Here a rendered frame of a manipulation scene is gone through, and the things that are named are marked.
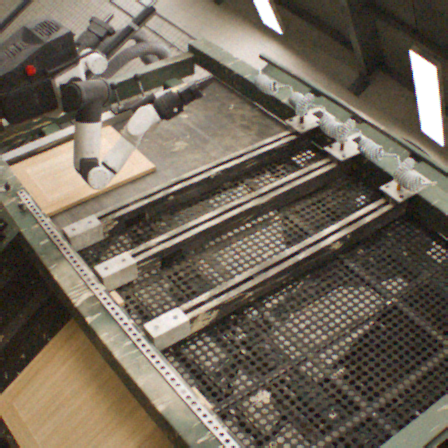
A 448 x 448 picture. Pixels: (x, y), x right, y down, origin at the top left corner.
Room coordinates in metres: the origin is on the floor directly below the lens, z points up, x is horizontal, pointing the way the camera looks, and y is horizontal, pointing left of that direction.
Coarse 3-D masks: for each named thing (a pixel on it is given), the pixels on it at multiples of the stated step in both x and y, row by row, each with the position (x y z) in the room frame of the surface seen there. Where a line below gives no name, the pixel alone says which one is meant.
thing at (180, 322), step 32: (416, 160) 2.37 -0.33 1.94; (416, 192) 2.45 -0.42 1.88; (352, 224) 2.42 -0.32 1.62; (384, 224) 2.47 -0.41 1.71; (288, 256) 2.29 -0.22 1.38; (320, 256) 2.33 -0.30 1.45; (224, 288) 2.18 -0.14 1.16; (256, 288) 2.21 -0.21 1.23; (160, 320) 2.09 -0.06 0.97; (192, 320) 2.11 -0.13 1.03
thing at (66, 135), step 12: (156, 96) 3.10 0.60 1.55; (108, 120) 2.98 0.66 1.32; (120, 120) 3.02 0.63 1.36; (60, 132) 2.91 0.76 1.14; (72, 132) 2.90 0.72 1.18; (36, 144) 2.85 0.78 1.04; (48, 144) 2.86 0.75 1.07; (60, 144) 2.90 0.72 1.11; (12, 156) 2.79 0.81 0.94; (24, 156) 2.82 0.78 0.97
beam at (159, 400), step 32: (0, 160) 2.76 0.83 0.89; (0, 192) 2.60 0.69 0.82; (32, 224) 2.46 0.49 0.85; (32, 256) 2.42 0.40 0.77; (64, 288) 2.23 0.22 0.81; (96, 320) 2.13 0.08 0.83; (128, 352) 2.03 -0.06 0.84; (128, 384) 2.03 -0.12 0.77; (160, 384) 1.95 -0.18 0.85; (160, 416) 1.89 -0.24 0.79; (192, 416) 1.86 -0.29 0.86
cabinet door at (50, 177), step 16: (112, 128) 2.95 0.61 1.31; (64, 144) 2.88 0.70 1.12; (112, 144) 2.87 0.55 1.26; (32, 160) 2.80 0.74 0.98; (48, 160) 2.80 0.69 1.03; (64, 160) 2.80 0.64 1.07; (128, 160) 2.78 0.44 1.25; (144, 160) 2.77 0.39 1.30; (32, 176) 2.73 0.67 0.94; (48, 176) 2.72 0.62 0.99; (64, 176) 2.72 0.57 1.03; (80, 176) 2.72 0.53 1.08; (128, 176) 2.70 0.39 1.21; (32, 192) 2.65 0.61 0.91; (48, 192) 2.65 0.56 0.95; (64, 192) 2.65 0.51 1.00; (80, 192) 2.64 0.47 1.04; (96, 192) 2.64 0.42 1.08; (48, 208) 2.57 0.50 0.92; (64, 208) 2.59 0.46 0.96
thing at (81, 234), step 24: (312, 96) 2.70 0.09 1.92; (288, 120) 2.80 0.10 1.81; (312, 120) 2.80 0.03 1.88; (264, 144) 2.75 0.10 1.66; (288, 144) 2.77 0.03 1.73; (216, 168) 2.63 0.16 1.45; (240, 168) 2.68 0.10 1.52; (144, 192) 2.54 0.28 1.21; (168, 192) 2.54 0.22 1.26; (192, 192) 2.60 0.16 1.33; (96, 216) 2.45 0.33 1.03; (120, 216) 2.46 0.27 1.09; (144, 216) 2.53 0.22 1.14; (72, 240) 2.38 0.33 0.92; (96, 240) 2.45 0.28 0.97
